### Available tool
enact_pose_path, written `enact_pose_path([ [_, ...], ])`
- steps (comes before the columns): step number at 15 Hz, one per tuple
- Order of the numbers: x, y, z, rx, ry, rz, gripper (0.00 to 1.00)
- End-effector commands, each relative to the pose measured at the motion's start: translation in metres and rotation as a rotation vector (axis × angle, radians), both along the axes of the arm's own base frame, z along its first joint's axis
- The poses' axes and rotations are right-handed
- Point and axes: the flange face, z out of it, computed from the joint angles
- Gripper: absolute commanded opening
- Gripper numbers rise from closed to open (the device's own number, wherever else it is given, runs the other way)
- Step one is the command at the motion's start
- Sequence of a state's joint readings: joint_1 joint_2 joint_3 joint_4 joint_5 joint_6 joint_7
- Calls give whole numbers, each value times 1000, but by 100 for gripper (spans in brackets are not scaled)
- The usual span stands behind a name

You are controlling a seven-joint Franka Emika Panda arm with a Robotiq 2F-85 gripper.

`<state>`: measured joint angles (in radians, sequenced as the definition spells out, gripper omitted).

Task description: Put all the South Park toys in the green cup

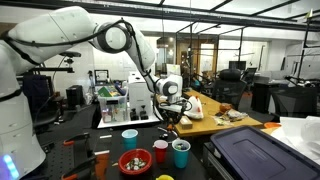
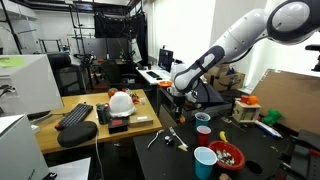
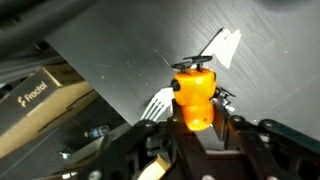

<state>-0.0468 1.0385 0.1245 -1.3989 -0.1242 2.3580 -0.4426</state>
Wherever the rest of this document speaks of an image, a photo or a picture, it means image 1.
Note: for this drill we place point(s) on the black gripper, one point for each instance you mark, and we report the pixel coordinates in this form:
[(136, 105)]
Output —
[(172, 116)]

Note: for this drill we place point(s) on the yellow orange toy figure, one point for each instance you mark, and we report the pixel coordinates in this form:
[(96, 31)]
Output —
[(170, 127)]

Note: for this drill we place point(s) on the purple white-faced toy figure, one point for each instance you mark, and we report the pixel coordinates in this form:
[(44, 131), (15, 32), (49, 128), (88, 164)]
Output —
[(177, 147)]

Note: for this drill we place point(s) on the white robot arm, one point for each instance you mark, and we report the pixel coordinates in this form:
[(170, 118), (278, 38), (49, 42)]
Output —
[(43, 30)]

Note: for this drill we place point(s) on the red plastic cup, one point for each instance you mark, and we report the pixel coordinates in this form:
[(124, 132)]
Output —
[(160, 153)]

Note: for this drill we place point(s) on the teal plastic cup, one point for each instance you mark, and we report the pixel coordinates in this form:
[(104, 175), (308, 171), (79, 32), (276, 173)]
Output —
[(181, 160), (129, 141)]

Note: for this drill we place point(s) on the black toy figure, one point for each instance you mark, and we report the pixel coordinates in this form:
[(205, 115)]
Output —
[(163, 136)]

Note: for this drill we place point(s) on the small tan cardboard box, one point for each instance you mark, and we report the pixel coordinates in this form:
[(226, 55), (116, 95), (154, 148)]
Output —
[(186, 122)]

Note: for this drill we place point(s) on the small black fixture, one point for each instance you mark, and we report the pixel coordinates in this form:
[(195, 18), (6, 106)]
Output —
[(134, 115), (144, 115)]

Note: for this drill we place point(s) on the white hard hat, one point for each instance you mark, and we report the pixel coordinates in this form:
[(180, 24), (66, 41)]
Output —
[(196, 108)]

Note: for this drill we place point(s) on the light wooden desk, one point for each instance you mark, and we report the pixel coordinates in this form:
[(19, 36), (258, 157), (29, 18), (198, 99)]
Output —
[(208, 125)]

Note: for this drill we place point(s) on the yellow toy banana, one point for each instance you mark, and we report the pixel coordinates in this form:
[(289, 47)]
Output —
[(165, 177)]

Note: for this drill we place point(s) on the wrapped candy pile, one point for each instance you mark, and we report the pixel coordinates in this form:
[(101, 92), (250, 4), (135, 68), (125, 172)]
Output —
[(135, 164)]

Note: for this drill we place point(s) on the white platform board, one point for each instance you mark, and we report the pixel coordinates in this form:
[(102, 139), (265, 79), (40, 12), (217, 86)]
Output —
[(116, 124)]

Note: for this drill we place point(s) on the reddish brown ball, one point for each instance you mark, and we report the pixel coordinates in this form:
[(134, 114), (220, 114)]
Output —
[(225, 107)]

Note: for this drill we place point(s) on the snack wrapper pile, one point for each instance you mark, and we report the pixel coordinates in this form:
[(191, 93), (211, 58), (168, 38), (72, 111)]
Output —
[(230, 115)]

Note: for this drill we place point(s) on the clear plastic drawer unit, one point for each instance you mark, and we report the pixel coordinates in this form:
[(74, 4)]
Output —
[(113, 110)]

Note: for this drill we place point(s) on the red plastic bowl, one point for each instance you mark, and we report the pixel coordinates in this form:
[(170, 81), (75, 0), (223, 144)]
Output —
[(133, 172)]

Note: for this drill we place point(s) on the black background monitor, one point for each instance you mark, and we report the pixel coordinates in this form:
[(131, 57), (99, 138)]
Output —
[(237, 65)]

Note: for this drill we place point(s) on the dark blue bin lid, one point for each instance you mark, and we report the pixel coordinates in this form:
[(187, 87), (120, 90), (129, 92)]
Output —
[(260, 156)]

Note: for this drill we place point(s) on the black cabinet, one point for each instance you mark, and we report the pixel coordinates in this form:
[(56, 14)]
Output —
[(263, 96)]

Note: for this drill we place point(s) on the orange bowl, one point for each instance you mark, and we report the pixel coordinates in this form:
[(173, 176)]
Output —
[(271, 125)]

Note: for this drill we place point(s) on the black computer tower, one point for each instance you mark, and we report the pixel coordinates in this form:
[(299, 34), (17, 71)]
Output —
[(74, 96)]

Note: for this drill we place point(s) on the white crumpled paper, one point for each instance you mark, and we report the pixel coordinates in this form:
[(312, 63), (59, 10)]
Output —
[(300, 133)]

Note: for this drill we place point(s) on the dark storage cabinet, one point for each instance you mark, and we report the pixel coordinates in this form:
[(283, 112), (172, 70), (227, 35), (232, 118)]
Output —
[(36, 93)]

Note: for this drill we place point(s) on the black camera on stand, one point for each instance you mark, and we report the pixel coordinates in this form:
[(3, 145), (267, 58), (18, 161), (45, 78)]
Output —
[(70, 54)]

